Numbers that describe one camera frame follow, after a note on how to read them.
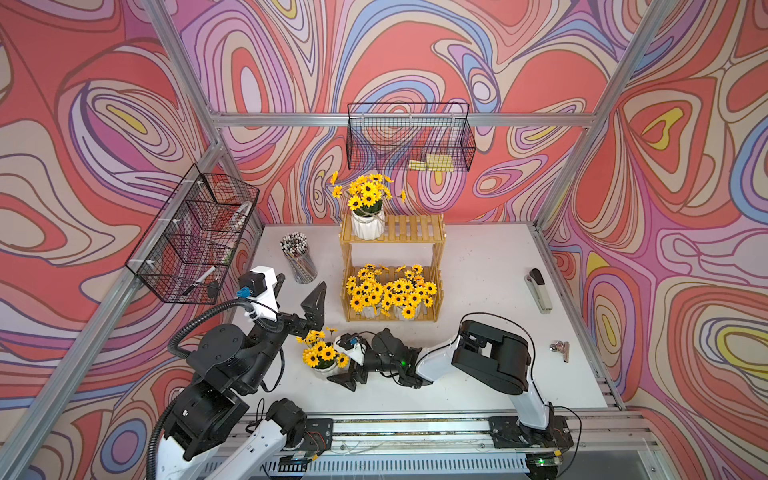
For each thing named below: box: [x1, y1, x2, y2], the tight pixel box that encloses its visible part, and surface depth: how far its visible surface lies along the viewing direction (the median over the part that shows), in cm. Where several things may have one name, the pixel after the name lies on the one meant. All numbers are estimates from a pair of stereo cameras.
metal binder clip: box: [549, 340, 570, 363], surface depth 89 cm
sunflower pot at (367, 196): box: [331, 172, 407, 240], surface depth 74 cm
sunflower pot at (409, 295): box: [382, 264, 437, 320], surface depth 82 cm
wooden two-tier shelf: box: [339, 214, 447, 322], surface depth 84 cm
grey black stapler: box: [524, 268, 553, 314], surface depth 99 cm
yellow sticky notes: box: [408, 153, 455, 172], surface depth 86 cm
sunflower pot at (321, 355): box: [296, 330, 350, 373], surface depth 74 cm
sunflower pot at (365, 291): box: [346, 263, 391, 319], surface depth 82 cm
